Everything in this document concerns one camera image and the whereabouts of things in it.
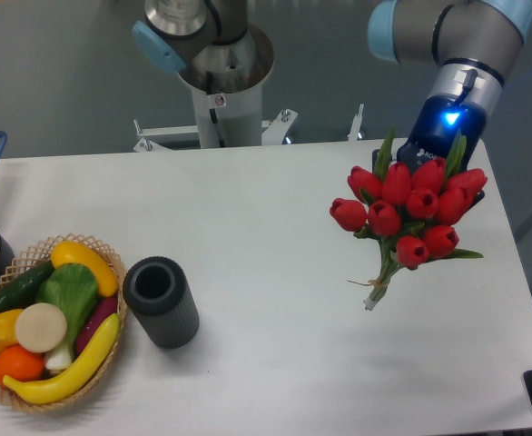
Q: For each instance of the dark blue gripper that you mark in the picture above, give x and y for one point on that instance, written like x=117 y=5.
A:
x=439 y=121

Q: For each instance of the red tulip bouquet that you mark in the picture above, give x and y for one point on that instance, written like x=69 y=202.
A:
x=411 y=216

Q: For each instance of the grey robot arm with blue caps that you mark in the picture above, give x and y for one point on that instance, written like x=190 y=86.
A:
x=474 y=44

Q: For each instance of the dark grey ribbed vase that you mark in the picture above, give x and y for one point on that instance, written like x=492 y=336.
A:
x=157 y=292

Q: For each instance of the purple sweet potato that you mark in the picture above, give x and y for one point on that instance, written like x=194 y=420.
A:
x=102 y=310

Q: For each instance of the yellow squash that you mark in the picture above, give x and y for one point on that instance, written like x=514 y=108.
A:
x=75 y=252

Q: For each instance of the green bok choy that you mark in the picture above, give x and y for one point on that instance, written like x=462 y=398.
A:
x=73 y=289

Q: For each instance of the yellow banana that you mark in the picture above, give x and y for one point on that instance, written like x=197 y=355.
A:
x=74 y=378

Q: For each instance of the woven wicker basket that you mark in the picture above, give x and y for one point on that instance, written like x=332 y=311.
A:
x=40 y=253

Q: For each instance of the green cucumber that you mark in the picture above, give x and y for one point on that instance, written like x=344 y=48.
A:
x=22 y=290

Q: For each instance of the orange fruit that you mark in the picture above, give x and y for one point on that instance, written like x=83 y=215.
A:
x=21 y=364

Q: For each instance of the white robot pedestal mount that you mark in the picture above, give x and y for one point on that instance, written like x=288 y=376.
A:
x=226 y=84

